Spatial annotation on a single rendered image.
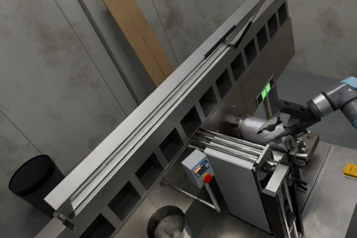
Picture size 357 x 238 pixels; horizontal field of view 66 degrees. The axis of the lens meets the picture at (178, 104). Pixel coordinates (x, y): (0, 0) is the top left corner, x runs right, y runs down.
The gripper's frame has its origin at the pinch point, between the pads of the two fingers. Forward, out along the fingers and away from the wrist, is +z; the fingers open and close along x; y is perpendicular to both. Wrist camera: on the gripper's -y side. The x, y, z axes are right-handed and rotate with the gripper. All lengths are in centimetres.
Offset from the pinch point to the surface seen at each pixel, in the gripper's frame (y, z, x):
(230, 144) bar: 10.4, 15.5, 11.4
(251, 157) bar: 10.9, 9.5, 1.1
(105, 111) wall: 96, 198, 237
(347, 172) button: 78, -19, 8
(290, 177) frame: 19.8, 0.8, -9.1
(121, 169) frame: -22, 48, 2
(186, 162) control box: -21.6, 20.9, -10.8
